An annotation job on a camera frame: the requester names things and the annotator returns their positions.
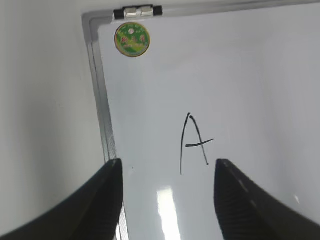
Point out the round green sticker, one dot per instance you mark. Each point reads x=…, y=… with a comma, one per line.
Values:
x=132, y=39

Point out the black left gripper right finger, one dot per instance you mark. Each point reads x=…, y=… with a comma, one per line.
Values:
x=246, y=212

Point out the metal whiteboard hanging clip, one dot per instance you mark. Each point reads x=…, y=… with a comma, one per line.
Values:
x=138, y=11

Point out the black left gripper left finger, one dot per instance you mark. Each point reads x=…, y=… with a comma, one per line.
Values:
x=91, y=213

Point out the white framed whiteboard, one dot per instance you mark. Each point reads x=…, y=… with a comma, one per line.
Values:
x=236, y=80

